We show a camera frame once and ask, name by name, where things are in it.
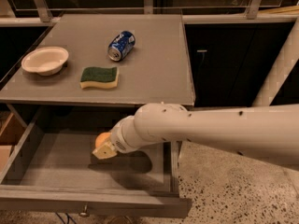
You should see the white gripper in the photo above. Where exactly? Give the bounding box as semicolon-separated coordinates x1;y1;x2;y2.
93;116;147;160

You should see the orange fruit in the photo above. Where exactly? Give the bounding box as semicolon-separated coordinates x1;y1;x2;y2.
95;133;111;147

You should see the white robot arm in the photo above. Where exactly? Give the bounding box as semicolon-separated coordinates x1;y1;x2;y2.
95;22;299;170

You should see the grey open drawer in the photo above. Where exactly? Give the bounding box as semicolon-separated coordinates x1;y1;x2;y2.
0;106;192;218

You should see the metal drawer knob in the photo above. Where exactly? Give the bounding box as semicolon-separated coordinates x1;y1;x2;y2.
79;205;90;217

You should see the grey counter cabinet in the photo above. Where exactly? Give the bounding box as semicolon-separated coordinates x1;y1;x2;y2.
0;13;196;154

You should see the green yellow sponge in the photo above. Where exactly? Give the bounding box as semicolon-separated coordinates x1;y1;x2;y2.
80;67;119;89

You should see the wooden box at left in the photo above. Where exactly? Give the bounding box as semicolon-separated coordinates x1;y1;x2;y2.
0;113;24;172

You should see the blue soda can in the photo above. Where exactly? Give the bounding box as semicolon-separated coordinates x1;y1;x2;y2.
107;31;135;62

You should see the white bowl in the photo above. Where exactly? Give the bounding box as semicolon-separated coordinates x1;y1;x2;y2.
21;47;69;76

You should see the blue cable under drawer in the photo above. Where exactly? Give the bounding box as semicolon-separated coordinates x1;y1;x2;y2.
55;212;78;224

